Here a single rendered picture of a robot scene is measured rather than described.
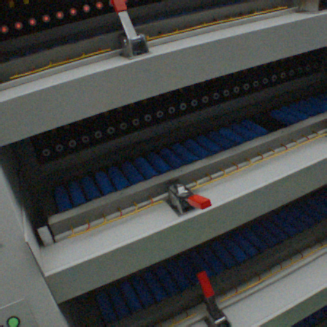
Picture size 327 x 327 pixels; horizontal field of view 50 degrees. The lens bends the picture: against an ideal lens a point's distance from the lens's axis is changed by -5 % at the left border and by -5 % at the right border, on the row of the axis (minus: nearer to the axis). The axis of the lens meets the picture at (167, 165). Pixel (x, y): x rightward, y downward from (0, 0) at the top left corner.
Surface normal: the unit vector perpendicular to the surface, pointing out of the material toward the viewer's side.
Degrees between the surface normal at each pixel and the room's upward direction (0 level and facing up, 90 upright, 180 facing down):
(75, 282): 108
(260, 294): 18
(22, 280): 90
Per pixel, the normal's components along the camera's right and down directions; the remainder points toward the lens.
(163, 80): 0.40, 0.38
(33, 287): 0.32, 0.10
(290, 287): -0.18, -0.86
